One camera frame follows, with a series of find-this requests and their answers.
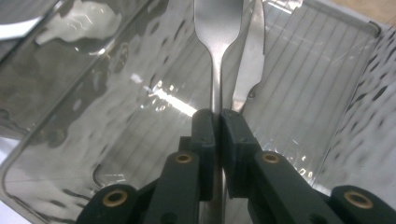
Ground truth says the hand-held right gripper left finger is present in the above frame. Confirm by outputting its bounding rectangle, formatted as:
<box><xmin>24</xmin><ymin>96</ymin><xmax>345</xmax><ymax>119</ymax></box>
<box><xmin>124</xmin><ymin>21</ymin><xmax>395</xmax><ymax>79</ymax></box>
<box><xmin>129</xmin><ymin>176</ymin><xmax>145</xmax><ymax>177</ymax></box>
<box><xmin>178</xmin><ymin>107</ymin><xmax>218</xmax><ymax>202</ymax></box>

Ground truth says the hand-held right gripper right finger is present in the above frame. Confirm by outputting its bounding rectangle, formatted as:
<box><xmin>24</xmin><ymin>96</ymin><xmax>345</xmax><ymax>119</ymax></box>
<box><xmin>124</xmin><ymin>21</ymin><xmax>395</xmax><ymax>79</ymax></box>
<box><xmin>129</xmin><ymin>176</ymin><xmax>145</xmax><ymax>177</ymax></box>
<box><xmin>220</xmin><ymin>108</ymin><xmax>263</xmax><ymax>201</ymax></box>

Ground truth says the silver table knife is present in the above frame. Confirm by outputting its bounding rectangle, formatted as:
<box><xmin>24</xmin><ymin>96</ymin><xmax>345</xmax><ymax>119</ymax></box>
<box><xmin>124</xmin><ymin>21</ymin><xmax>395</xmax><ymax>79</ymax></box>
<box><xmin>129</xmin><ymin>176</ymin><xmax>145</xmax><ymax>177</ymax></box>
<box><xmin>231</xmin><ymin>0</ymin><xmax>266</xmax><ymax>114</ymax></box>

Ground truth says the silver fork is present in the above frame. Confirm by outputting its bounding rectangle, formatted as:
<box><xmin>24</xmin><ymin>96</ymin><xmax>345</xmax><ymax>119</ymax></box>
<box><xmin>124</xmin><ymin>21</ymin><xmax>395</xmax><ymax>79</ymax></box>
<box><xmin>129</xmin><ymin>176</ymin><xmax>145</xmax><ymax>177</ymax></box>
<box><xmin>193</xmin><ymin>0</ymin><xmax>245</xmax><ymax>224</ymax></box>

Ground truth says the pearly white spoon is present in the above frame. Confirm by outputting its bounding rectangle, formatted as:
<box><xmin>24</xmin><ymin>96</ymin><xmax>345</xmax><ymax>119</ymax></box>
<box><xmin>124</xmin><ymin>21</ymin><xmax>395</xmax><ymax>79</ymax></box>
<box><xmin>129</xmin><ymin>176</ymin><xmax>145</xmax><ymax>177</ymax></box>
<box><xmin>35</xmin><ymin>0</ymin><xmax>123</xmax><ymax>45</ymax></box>

